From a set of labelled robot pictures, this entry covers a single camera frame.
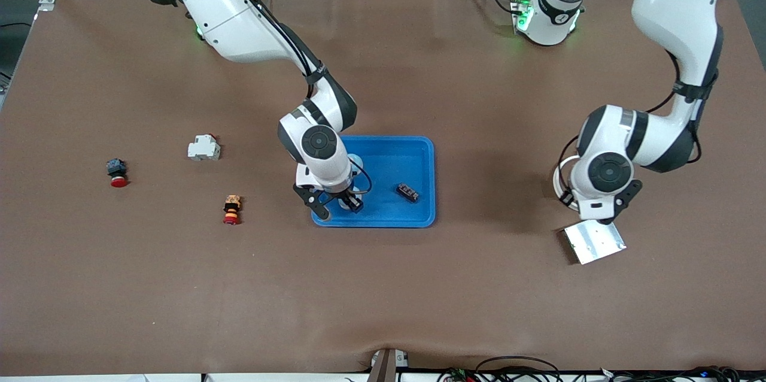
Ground white circuit breaker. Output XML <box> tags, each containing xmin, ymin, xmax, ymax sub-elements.
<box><xmin>187</xmin><ymin>134</ymin><xmax>221</xmax><ymax>162</ymax></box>

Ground black tangled cable bundle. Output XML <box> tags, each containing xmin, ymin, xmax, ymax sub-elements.
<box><xmin>598</xmin><ymin>365</ymin><xmax>766</xmax><ymax>382</ymax></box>

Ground white curved bracket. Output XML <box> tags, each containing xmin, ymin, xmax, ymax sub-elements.
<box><xmin>552</xmin><ymin>154</ymin><xmax>581</xmax><ymax>212</ymax></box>

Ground black looped cable bundle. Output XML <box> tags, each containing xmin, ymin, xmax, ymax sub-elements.
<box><xmin>437</xmin><ymin>356</ymin><xmax>563</xmax><ymax>382</ymax></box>

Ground silver metal plate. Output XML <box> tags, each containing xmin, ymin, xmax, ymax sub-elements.
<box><xmin>563</xmin><ymin>219</ymin><xmax>627</xmax><ymax>265</ymax></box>

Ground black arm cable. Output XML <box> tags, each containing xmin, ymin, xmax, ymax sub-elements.
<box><xmin>224</xmin><ymin>0</ymin><xmax>373</xmax><ymax>196</ymax></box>
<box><xmin>557</xmin><ymin>50</ymin><xmax>704</xmax><ymax>206</ymax></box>

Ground black red emergency button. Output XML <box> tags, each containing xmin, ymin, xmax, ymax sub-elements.
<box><xmin>106</xmin><ymin>158</ymin><xmax>129</xmax><ymax>188</ymax></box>

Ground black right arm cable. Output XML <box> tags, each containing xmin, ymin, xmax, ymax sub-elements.
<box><xmin>224</xmin><ymin>0</ymin><xmax>373</xmax><ymax>196</ymax></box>

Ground blue plastic tray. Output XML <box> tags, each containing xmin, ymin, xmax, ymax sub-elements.
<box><xmin>311</xmin><ymin>135</ymin><xmax>436</xmax><ymax>228</ymax></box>

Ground orange red push button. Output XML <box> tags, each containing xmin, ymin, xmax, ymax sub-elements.
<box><xmin>223</xmin><ymin>195</ymin><xmax>243</xmax><ymax>226</ymax></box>

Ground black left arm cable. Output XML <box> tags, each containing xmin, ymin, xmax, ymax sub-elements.
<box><xmin>557</xmin><ymin>50</ymin><xmax>704</xmax><ymax>206</ymax></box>

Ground brown table mat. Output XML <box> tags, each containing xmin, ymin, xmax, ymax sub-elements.
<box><xmin>0</xmin><ymin>0</ymin><xmax>766</xmax><ymax>374</ymax></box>

